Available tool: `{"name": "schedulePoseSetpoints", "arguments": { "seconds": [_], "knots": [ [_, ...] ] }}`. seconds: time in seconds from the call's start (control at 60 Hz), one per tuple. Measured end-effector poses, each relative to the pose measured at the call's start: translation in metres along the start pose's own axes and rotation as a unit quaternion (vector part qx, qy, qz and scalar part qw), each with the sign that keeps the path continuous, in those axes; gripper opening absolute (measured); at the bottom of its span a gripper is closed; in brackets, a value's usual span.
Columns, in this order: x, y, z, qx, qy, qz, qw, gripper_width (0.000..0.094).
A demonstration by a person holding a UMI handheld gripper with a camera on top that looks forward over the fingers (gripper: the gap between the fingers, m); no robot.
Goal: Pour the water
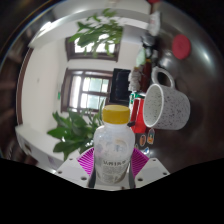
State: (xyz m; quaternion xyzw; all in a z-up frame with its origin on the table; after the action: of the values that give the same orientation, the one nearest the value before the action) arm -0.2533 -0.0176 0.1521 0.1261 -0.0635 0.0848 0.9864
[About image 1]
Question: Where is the black chair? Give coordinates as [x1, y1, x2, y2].
[109, 68, 132, 105]

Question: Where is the potted green plant white pot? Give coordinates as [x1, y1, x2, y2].
[68, 8, 124, 58]
[46, 99, 108, 162]

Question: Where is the white speckled mug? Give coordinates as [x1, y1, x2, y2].
[143, 66, 192, 131]

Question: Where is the dark-framed window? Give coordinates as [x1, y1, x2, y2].
[65, 33, 121, 63]

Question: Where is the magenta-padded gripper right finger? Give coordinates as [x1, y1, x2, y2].
[129, 147, 171, 188]

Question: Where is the dark wooden double door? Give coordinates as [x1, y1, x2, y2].
[60, 68, 114, 114]

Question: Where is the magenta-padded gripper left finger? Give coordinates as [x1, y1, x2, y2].
[54, 148, 96, 188]

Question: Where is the printed white leaflet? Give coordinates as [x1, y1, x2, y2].
[148, 11, 162, 36]

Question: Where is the yellow-capped clear drink bottle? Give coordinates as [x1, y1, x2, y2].
[93, 104, 137, 185]

